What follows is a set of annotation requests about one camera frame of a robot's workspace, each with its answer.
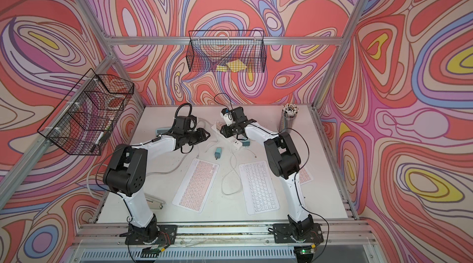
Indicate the white keyboard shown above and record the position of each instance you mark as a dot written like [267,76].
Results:
[258,189]

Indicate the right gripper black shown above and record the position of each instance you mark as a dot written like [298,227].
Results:
[225,129]

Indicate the teal usb charger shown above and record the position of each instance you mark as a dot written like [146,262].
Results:
[218,153]

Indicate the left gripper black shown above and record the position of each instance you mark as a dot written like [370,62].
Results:
[201,135]

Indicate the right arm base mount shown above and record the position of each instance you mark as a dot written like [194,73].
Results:
[288,233]

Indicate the teal usb charger end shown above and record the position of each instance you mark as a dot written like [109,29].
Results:
[246,143]

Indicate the white power strip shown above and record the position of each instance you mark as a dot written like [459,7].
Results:
[232,142]

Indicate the grey calculator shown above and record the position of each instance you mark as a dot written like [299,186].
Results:
[162,130]

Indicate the pencil holder cup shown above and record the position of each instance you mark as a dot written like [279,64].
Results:
[289,114]

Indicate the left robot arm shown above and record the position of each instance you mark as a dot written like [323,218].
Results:
[126,172]

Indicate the silver stapler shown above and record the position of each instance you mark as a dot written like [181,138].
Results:
[154,202]

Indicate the pink keyboard left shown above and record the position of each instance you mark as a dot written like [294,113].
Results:
[195,187]

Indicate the black wire basket left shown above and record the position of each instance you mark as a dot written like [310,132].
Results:
[83,121]

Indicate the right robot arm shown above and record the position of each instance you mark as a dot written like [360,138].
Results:
[283,160]

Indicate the black wire basket back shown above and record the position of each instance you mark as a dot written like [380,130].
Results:
[208,48]

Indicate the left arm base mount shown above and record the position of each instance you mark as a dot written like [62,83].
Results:
[151,235]

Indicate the yellow sticky notes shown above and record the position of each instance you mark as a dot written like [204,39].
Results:
[232,66]

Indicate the black wire basket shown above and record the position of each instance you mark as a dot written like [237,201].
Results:
[208,48]
[83,121]

